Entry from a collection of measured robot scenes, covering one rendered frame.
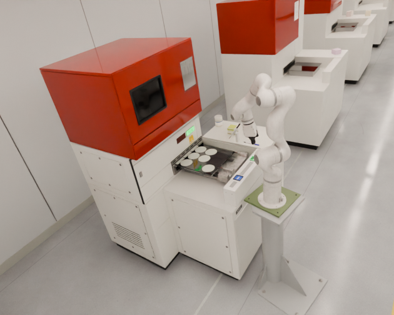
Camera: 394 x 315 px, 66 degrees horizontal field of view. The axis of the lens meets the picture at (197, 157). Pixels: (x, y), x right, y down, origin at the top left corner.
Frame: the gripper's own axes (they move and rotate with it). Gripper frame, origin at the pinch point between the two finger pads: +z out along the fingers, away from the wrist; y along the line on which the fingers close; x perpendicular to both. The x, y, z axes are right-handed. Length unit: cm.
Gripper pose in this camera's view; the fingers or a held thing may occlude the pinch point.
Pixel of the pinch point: (252, 141)
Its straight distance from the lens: 228.4
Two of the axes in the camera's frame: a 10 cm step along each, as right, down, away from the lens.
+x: 5.5, -5.2, 6.5
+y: 7.7, 0.3, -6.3
